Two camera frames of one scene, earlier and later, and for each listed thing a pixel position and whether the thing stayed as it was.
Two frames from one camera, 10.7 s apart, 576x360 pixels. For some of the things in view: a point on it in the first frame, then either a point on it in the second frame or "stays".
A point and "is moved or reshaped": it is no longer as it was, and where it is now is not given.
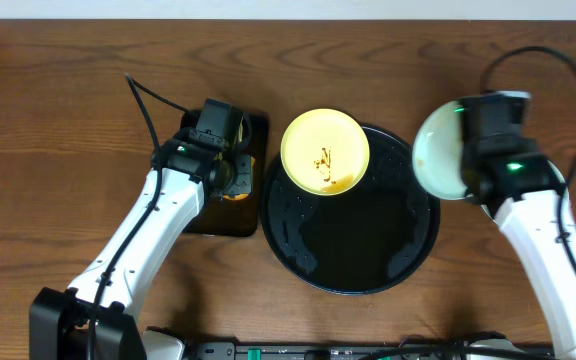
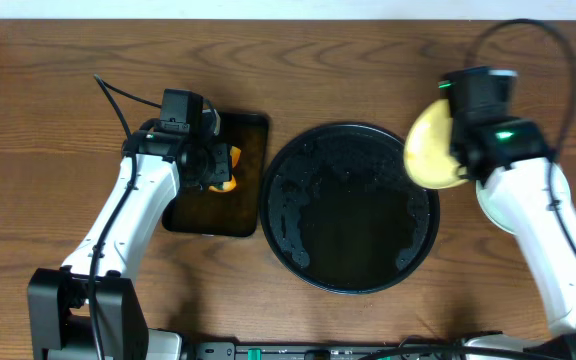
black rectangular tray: (239, 216) stays
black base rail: (239, 351) stays
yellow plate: (325, 152) → (428, 150)
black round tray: (366, 239) stays
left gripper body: (241, 176) → (221, 163)
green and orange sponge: (240, 197) is moved or reshaped
